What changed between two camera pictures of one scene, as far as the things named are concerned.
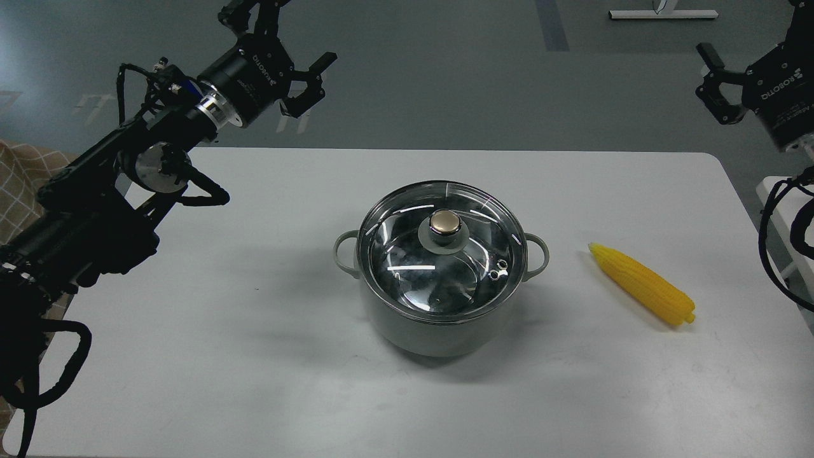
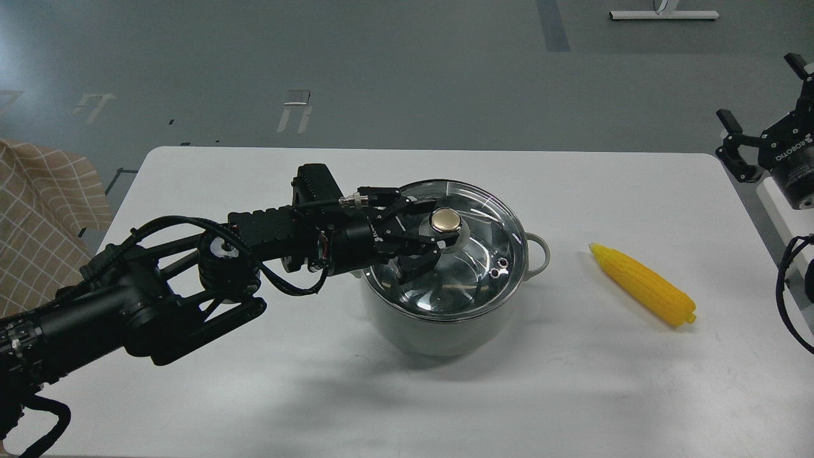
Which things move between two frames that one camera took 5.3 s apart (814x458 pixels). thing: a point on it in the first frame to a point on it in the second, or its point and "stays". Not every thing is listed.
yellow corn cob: x=645 y=286 stays
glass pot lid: x=442 y=252 stays
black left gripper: x=255 y=73 to x=370 y=235
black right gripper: x=778 y=87 to x=785 y=148
